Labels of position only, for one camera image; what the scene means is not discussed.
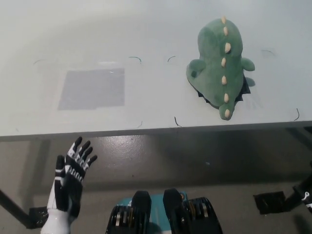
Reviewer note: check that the black teal robot torso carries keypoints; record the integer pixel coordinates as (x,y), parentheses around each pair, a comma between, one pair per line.
(170,209)

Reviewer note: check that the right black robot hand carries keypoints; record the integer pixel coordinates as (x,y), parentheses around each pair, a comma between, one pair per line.
(308,198)

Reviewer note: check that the green plush dinosaur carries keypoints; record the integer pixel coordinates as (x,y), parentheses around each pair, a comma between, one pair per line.
(214,73)

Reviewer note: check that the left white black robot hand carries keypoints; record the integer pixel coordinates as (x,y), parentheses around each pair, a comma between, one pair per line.
(70,185)

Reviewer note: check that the grey tape square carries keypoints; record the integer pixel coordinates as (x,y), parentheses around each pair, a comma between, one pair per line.
(92,89)

